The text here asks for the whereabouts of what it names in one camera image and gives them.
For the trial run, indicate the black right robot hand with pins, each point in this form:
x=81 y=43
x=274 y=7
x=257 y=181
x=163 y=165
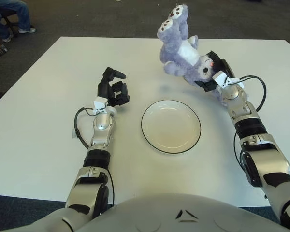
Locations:
x=223 y=66

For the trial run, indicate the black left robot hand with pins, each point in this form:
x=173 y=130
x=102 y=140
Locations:
x=102 y=90

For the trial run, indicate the purple plush bunny doll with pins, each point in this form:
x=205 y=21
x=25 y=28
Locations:
x=178 y=53

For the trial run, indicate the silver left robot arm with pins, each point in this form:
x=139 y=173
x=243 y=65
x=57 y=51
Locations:
x=102 y=120

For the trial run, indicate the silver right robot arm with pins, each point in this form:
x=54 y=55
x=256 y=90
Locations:
x=236 y=96

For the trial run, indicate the white plate with black rim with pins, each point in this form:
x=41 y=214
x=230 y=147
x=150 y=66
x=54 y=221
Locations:
x=170 y=130

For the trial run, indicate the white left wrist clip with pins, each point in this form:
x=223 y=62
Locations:
x=99 y=102

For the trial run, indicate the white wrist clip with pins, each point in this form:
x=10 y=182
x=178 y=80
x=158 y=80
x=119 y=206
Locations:
x=220 y=78
x=99 y=102

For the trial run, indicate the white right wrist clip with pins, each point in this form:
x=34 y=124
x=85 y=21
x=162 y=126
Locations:
x=220 y=78

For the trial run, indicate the seated person in jeans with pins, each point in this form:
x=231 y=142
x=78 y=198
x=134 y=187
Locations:
x=21 y=14

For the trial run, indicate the grey robot torso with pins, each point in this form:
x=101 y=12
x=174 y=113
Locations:
x=147 y=212

